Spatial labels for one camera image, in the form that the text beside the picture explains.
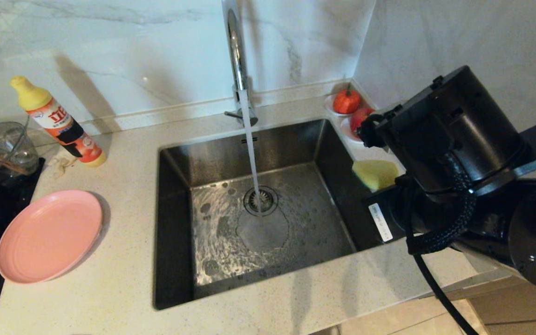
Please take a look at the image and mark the yellow fish-shaped sponge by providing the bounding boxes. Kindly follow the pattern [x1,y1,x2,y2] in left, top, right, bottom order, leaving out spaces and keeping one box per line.
[352,160,401,192]

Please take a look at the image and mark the orange dish soap bottle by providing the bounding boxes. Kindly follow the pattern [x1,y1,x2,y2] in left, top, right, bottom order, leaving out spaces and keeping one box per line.
[10,76,108,168]

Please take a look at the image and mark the pink round plate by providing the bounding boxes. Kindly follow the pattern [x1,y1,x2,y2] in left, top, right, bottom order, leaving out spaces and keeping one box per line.
[0,189,103,284]

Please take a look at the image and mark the stainless steel sink basin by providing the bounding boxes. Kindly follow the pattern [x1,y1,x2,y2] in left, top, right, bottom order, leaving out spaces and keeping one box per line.
[154,118,401,310]

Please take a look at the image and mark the small white dish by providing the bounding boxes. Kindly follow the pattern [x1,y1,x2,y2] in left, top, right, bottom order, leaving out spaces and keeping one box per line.
[324,93,362,117]
[340,116,366,143]

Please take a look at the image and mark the red apple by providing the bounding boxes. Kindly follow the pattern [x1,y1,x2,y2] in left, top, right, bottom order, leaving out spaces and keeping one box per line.
[350,107,375,135]

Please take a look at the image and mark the running tap water stream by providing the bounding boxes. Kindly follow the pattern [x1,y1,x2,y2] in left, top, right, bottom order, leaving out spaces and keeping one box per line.
[239,89,265,219]

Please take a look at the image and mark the chrome kitchen faucet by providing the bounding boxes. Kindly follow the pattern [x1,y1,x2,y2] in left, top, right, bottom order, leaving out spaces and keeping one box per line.
[221,0,259,127]

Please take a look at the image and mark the crumpled white tissue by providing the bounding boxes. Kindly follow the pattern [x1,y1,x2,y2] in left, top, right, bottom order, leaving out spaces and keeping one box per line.
[49,156,78,180]

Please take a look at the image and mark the clear glass bowl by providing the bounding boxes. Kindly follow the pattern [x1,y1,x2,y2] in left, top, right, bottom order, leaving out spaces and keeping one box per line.
[0,121,41,183]

